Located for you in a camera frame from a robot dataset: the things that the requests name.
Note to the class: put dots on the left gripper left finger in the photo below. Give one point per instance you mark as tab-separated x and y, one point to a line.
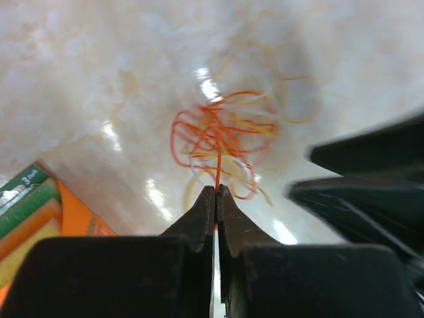
169	275

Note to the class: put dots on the sponge daddy package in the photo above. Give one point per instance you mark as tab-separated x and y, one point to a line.
36	205

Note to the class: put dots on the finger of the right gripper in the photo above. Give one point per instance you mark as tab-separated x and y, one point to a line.
386	211
393	150

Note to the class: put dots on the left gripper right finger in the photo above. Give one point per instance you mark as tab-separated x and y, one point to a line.
261	277

